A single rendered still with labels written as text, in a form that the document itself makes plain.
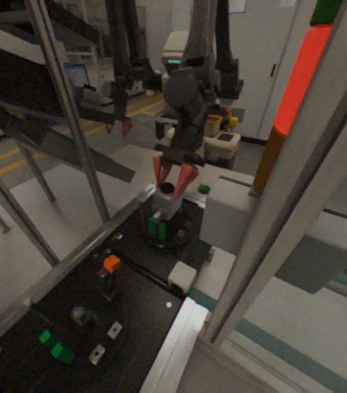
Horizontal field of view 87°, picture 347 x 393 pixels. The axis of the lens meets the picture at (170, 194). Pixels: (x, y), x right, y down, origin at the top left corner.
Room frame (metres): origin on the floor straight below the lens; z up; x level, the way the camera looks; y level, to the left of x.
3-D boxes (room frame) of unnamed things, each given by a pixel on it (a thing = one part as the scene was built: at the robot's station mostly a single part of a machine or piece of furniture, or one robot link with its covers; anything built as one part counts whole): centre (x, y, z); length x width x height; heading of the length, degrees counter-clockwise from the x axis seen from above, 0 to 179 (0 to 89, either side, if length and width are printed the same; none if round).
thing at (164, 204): (0.30, 0.01, 1.08); 0.08 x 0.04 x 0.07; 149
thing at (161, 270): (0.32, 0.01, 0.96); 0.24 x 0.24 x 0.02; 59
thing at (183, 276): (0.18, -0.02, 0.97); 0.05 x 0.05 x 0.04; 59
